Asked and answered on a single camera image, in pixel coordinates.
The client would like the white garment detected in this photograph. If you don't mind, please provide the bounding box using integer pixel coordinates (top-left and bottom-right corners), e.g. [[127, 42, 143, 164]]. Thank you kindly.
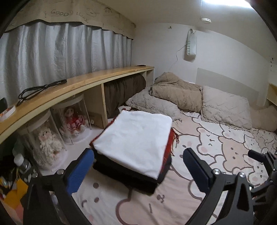
[[92, 110, 172, 179]]

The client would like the pink bear pattern bedsheet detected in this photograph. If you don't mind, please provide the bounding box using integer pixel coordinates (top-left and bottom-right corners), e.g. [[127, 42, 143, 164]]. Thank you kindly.
[[73, 112, 276, 224]]

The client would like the white doll in case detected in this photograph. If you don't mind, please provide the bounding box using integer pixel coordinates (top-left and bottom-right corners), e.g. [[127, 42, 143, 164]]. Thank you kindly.
[[38, 126, 63, 162]]

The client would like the small white bottle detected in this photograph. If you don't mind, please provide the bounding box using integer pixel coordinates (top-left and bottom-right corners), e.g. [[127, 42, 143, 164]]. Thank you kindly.
[[14, 154, 31, 174]]

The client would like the black folded garment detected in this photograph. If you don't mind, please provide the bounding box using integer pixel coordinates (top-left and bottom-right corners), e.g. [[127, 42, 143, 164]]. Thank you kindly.
[[93, 149, 172, 194]]

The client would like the doll in red dress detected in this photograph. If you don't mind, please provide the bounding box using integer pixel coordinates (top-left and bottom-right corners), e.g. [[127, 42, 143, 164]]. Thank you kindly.
[[64, 107, 87, 136]]

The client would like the beige quilted pillow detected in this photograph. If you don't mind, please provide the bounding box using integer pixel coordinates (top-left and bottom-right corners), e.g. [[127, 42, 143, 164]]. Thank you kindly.
[[201, 86, 252, 130], [126, 86, 181, 120]]

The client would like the red plaid scarf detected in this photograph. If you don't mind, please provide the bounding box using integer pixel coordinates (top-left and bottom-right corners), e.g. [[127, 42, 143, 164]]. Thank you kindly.
[[89, 118, 179, 172]]

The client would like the tape roll on shelf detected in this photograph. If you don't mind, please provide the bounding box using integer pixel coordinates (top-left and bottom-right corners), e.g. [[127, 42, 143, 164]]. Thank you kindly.
[[0, 105, 16, 122]]

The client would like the wooden bedside shelf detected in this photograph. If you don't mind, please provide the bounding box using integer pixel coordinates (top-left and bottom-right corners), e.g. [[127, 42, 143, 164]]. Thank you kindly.
[[0, 65, 155, 174]]

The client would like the beige crumpled quilt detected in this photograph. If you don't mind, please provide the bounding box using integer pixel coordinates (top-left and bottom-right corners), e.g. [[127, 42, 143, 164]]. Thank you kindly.
[[149, 72, 202, 113]]

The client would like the grey curtain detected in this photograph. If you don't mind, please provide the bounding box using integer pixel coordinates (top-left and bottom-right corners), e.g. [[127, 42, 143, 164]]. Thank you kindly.
[[1, 22, 132, 105]]

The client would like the white ceiling smoke detector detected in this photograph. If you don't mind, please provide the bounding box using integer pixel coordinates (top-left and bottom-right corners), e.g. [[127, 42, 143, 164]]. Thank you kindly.
[[200, 17, 212, 24]]

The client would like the beige curtain valance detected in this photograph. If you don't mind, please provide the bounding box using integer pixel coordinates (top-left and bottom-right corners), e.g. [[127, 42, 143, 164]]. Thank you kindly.
[[6, 0, 136, 39]]

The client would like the black cable on shelf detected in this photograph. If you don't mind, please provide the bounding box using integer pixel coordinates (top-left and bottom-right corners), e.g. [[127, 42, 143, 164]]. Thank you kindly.
[[16, 79, 68, 106]]

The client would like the white wall power strip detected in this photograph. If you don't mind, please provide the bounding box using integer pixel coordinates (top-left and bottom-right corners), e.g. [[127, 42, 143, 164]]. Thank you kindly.
[[185, 29, 197, 61]]

